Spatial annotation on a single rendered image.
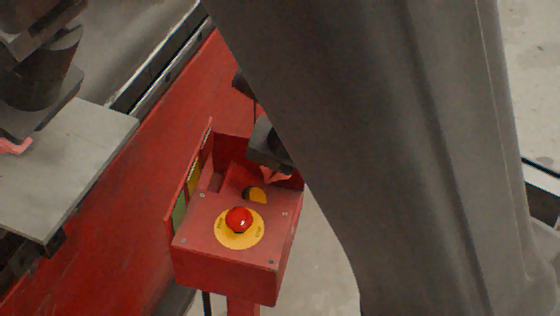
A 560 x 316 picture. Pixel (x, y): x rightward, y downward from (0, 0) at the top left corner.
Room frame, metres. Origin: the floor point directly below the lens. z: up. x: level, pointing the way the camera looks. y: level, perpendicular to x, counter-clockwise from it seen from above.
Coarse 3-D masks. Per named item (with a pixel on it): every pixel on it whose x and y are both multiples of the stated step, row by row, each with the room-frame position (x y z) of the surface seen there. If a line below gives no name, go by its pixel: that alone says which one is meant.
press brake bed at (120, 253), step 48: (192, 48) 0.84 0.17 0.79; (144, 96) 0.69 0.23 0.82; (192, 96) 0.82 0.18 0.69; (240, 96) 1.02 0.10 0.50; (144, 144) 0.66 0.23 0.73; (192, 144) 0.81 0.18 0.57; (96, 192) 0.54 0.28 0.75; (144, 192) 0.64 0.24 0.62; (96, 240) 0.51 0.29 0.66; (144, 240) 0.61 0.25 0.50; (0, 288) 0.35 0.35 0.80; (48, 288) 0.40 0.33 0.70; (96, 288) 0.47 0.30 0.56; (144, 288) 0.58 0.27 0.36
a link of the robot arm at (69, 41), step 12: (72, 24) 0.39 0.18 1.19; (60, 36) 0.38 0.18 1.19; (72, 36) 0.38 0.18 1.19; (48, 48) 0.36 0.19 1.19; (60, 48) 0.37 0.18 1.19; (72, 48) 0.38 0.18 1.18; (24, 60) 0.36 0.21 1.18; (36, 60) 0.36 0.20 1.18; (48, 60) 0.36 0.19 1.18; (60, 60) 0.37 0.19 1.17; (24, 72) 0.37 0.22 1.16; (36, 72) 0.37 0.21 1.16; (48, 72) 0.37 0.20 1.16; (60, 72) 0.38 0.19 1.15
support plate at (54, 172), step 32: (64, 128) 0.45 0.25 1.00; (96, 128) 0.45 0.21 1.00; (128, 128) 0.45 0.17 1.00; (0, 160) 0.40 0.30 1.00; (32, 160) 0.40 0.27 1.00; (64, 160) 0.40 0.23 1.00; (96, 160) 0.40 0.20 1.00; (0, 192) 0.35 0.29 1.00; (32, 192) 0.36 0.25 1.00; (64, 192) 0.36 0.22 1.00; (0, 224) 0.32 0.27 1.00; (32, 224) 0.32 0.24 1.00
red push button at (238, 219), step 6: (234, 210) 0.48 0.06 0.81; (240, 210) 0.48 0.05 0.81; (246, 210) 0.48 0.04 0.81; (228, 216) 0.47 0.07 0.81; (234, 216) 0.47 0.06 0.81; (240, 216) 0.47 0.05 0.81; (246, 216) 0.47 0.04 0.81; (252, 216) 0.47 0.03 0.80; (228, 222) 0.46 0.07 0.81; (234, 222) 0.46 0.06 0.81; (240, 222) 0.46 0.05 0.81; (246, 222) 0.46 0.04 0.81; (234, 228) 0.45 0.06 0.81; (240, 228) 0.45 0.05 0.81; (246, 228) 0.45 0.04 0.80
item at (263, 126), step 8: (256, 120) 0.59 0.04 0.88; (264, 120) 0.59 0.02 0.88; (256, 128) 0.57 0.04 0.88; (264, 128) 0.58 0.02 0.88; (272, 128) 0.56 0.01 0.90; (256, 136) 0.56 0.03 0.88; (264, 136) 0.56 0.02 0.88; (272, 136) 0.55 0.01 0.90; (248, 144) 0.54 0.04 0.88; (256, 144) 0.54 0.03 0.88; (264, 144) 0.55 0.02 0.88; (272, 144) 0.54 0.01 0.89; (280, 144) 0.53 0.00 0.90; (248, 152) 0.54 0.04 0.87; (256, 152) 0.53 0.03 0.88; (264, 152) 0.53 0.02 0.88; (272, 152) 0.54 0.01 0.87; (280, 152) 0.53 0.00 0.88; (280, 160) 0.53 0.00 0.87; (288, 160) 0.53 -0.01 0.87; (296, 168) 0.52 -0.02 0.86
